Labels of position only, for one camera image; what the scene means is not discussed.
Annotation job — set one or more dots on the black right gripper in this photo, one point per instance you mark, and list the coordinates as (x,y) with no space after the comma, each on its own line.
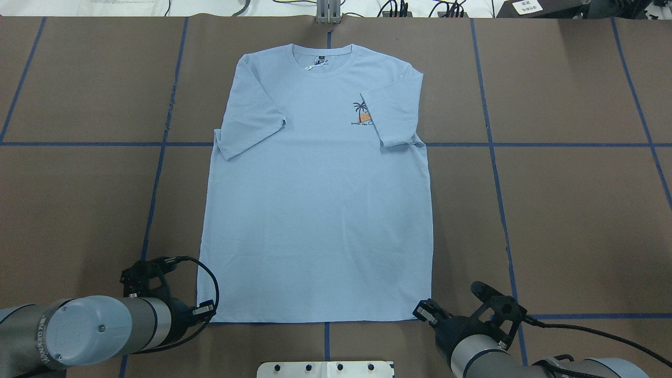
(449,330)

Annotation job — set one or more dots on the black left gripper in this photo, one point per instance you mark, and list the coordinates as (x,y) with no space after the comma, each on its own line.
(182,312)

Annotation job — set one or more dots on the light blue t-shirt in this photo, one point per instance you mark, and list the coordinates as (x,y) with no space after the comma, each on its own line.
(318,207)

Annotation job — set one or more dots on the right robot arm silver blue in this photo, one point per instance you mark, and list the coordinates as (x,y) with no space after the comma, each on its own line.
(478,345)

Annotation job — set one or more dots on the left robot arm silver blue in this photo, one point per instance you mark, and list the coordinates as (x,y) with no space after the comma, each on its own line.
(47,341)

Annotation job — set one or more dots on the black box with label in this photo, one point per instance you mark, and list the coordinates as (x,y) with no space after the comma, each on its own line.
(543,9)

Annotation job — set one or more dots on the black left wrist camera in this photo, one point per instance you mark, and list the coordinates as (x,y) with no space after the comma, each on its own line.
(147,278)

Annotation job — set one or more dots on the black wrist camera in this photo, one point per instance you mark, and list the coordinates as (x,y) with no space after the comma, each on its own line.
(499,316)
(147,278)

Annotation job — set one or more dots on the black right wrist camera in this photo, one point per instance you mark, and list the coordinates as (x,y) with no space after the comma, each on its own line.
(499,316)

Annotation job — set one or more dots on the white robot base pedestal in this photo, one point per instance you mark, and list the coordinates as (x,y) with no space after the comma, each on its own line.
(327,369)

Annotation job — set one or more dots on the aluminium frame post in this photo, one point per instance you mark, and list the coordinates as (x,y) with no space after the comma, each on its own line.
(328,11)

